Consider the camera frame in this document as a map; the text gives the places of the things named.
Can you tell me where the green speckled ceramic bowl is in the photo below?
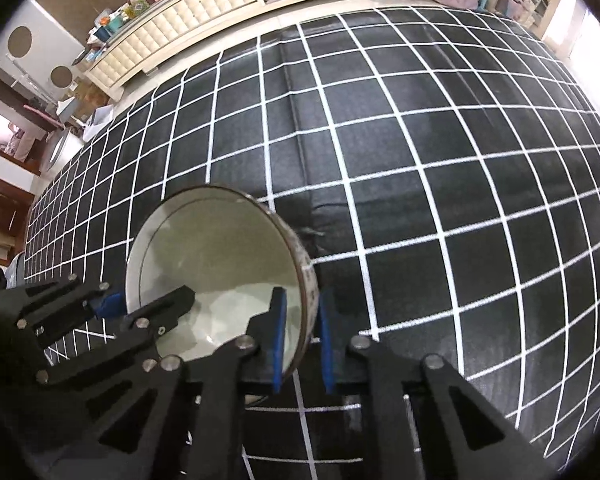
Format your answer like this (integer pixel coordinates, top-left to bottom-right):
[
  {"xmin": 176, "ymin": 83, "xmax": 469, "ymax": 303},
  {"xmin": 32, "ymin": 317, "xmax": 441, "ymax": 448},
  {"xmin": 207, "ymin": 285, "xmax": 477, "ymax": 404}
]
[{"xmin": 125, "ymin": 185, "xmax": 320, "ymax": 377}]

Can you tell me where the round grey white stool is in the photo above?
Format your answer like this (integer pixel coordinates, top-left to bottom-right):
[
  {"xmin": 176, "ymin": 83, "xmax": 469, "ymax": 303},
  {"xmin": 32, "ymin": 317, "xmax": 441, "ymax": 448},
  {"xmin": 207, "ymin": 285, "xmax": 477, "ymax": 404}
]
[{"xmin": 40, "ymin": 127, "xmax": 84, "ymax": 177}]

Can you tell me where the white cardboard box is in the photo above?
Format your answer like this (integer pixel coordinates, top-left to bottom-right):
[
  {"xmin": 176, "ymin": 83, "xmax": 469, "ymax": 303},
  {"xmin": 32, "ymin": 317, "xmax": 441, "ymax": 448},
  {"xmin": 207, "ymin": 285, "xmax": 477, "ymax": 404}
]
[{"xmin": 82, "ymin": 105, "xmax": 114, "ymax": 142}]

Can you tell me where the black white grid tablecloth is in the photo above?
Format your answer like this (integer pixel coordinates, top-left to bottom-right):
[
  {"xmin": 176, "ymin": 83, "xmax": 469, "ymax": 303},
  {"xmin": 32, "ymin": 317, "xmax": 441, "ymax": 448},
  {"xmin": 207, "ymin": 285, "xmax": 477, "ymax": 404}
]
[{"xmin": 24, "ymin": 6, "xmax": 600, "ymax": 470}]

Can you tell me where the cream tufted tv cabinet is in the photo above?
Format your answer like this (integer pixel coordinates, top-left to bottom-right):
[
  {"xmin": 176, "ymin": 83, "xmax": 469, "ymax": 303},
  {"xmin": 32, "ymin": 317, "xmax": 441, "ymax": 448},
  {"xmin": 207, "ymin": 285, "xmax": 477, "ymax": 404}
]
[{"xmin": 85, "ymin": 0, "xmax": 311, "ymax": 101}]

